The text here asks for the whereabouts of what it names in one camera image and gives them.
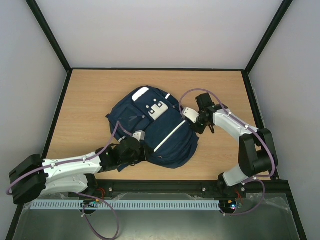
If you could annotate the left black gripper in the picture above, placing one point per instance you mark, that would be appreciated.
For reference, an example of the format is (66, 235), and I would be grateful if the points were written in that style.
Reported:
(145, 156)

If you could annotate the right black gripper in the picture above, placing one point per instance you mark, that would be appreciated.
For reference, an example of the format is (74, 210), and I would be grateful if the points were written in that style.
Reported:
(194, 125)

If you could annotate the navy blue student backpack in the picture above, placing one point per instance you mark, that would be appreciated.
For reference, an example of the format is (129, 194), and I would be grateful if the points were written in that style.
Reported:
(155, 112)

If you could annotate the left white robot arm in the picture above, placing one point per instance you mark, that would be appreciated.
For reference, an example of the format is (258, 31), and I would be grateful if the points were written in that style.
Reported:
(36, 176)

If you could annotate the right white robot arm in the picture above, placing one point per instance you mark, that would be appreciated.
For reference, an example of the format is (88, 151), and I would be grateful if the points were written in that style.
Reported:
(256, 149)

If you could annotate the left controller circuit board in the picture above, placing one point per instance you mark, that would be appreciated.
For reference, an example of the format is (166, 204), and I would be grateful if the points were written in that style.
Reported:
(93, 203)

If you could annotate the controller circuit board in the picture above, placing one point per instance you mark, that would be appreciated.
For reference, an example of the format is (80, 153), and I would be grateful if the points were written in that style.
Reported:
(231, 204)
(93, 203)

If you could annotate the right controller circuit board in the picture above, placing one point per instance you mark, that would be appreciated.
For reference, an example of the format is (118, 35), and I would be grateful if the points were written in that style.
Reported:
(231, 204)

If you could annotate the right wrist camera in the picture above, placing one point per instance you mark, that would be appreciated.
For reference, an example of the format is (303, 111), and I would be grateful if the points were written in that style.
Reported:
(190, 115)

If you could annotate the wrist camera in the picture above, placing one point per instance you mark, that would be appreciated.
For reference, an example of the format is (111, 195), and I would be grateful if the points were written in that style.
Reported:
(139, 135)
(190, 115)

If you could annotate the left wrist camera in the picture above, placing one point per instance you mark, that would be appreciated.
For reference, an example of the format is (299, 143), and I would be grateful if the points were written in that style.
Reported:
(139, 135)

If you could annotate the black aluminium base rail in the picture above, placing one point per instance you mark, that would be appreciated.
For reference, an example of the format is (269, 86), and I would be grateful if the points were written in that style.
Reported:
(199, 188)

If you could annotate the light blue slotted cable duct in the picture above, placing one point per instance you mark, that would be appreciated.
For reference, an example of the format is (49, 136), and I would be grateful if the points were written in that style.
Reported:
(210, 205)

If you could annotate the black enclosure frame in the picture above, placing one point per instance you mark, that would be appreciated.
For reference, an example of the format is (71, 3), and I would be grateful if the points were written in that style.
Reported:
(275, 183)

